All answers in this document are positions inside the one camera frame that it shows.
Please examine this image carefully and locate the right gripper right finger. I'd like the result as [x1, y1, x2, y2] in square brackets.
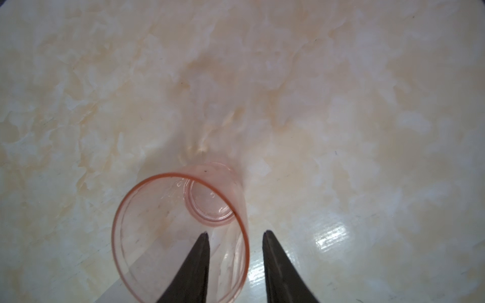
[262, 230, 318, 303]

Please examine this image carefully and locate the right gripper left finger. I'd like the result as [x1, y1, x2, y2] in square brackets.
[157, 232, 210, 303]

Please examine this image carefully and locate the orange-pink cup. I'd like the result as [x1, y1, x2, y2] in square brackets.
[111, 161, 250, 302]

